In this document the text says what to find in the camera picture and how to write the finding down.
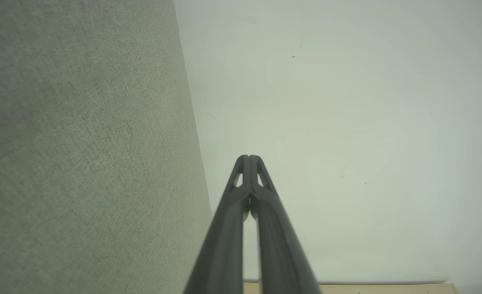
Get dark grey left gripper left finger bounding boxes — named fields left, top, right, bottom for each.
left=184, top=155, right=250, bottom=294

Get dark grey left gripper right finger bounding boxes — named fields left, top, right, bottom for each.
left=250, top=155, right=321, bottom=294

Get grey fabric panel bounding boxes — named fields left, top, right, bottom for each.
left=0, top=0, right=213, bottom=294

